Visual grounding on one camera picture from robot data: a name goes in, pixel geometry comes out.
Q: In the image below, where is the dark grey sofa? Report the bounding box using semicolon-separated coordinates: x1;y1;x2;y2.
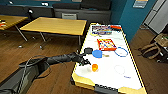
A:
0;4;55;20
52;0;113;24

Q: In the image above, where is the brown backpack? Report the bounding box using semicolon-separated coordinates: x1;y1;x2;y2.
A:
138;43;163;61

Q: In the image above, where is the small yellow cup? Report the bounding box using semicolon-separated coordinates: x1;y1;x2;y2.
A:
91;63;100;73

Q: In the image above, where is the long wooden table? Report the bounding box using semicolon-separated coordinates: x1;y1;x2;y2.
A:
0;14;30;43
19;16;88;51

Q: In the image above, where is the blue plastic ring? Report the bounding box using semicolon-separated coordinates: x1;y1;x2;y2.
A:
114;46;130;58

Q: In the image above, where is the small dark printed box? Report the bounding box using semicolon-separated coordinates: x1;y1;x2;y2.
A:
0;20;7;29

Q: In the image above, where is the blue table tennis paddle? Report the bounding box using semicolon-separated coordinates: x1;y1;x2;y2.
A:
92;49;111;60

